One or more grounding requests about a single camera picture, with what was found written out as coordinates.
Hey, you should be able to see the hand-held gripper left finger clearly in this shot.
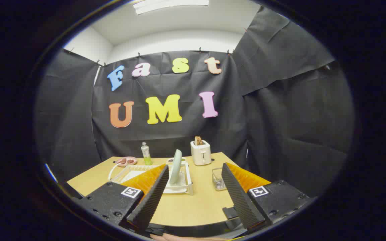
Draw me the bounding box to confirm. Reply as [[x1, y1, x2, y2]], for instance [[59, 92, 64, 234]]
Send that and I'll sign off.
[[76, 163, 170, 233]]

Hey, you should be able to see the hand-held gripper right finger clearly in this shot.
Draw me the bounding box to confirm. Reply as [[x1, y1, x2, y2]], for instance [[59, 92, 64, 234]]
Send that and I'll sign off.
[[221, 163, 316, 231]]

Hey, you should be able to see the white wire dish rack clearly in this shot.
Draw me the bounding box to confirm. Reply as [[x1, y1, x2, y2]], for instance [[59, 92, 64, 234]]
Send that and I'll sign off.
[[108, 157, 194, 195]]

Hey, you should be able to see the pale green plate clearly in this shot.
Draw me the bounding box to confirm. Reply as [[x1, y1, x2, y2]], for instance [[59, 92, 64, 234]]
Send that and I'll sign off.
[[170, 149, 183, 185]]

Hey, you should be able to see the small pink plate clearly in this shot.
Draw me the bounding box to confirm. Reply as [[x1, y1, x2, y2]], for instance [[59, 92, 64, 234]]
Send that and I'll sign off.
[[115, 156, 138, 168]]

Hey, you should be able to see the clear bottle with green liquid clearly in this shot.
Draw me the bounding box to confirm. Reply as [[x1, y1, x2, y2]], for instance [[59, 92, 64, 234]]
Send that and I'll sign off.
[[141, 142, 152, 166]]

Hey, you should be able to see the cream toaster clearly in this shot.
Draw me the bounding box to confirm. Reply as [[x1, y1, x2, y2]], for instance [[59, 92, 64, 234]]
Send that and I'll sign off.
[[190, 140, 212, 166]]

